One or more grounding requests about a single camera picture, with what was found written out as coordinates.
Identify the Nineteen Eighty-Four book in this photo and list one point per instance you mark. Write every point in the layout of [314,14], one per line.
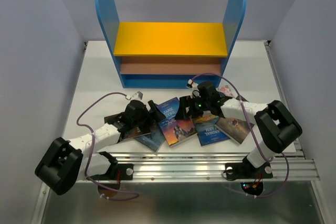
[153,140]

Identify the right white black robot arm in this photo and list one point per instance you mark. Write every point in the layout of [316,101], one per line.
[277,127]

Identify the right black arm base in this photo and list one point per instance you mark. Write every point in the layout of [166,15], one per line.
[245,171]

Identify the aluminium mounting rail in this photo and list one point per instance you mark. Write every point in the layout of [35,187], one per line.
[207,167]

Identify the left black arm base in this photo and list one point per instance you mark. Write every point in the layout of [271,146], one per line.
[116,172]

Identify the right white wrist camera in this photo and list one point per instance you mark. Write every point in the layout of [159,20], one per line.
[193,86]

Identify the Animal Farm book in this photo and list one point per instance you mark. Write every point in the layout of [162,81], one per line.
[207,131]

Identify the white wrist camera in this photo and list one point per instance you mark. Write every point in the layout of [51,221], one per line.
[193,86]
[136,96]

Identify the Jane Eyre book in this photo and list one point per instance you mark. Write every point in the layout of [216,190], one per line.
[174,131]

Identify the A Tale of Two Cities book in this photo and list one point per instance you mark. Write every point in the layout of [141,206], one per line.
[237,130]

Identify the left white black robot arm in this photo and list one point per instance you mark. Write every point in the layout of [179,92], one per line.
[67,161]

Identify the Little Women book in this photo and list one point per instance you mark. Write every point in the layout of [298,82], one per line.
[226,92]

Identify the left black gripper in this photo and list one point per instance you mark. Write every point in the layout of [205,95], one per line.
[156,113]

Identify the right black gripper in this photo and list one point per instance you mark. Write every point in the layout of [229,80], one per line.
[185,102]

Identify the Three Days to See book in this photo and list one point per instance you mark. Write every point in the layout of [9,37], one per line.
[127,133]

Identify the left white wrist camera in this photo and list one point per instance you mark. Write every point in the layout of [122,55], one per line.
[136,96]

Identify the blue and yellow bookshelf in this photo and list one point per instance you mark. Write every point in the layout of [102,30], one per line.
[158,55]

